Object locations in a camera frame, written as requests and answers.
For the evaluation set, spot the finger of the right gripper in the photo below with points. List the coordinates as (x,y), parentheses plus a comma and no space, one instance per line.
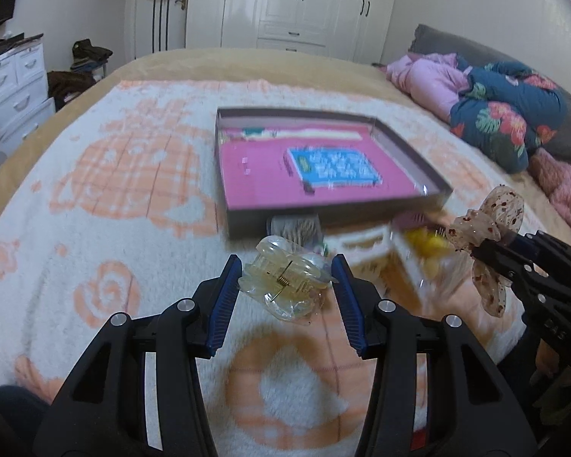
(511,260)
(538,245)

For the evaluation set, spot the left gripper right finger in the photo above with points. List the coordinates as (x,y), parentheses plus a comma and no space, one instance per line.
(436,391)

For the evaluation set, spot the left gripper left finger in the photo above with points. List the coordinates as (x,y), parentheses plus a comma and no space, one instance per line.
(100,409)

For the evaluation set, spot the sheer floral hair bow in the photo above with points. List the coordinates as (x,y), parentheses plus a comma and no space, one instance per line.
(501,212)

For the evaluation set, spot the clear plastic hair claw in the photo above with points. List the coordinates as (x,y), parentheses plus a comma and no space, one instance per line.
(287,280)

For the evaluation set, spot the white bedroom door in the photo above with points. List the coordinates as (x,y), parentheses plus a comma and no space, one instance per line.
(153,26)

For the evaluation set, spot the pink knitted blanket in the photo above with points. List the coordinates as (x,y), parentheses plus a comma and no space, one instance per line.
(554,177)

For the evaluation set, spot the tan bed cover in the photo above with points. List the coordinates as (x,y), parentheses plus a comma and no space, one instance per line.
(278,68)

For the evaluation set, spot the blue floral quilt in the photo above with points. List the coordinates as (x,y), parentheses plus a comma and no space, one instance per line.
(508,112)

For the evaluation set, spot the brown shallow cardboard box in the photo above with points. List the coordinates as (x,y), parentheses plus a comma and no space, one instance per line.
(254,122)

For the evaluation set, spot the pink padded jacket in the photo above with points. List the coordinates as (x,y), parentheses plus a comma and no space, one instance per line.
(433,81)

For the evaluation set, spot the peach white patterned blanket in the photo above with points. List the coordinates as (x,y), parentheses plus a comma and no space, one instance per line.
(121,214)

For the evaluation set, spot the grey striped hair clip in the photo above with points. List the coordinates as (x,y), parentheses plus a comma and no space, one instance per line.
(305,231)

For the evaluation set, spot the white wardrobe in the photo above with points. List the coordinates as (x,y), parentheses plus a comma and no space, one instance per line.
(350,30)

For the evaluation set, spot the dark clothes pile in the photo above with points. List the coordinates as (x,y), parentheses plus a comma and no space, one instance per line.
(88,67)

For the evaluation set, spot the white drawer cabinet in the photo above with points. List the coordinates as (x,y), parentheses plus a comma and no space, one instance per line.
(25,104)

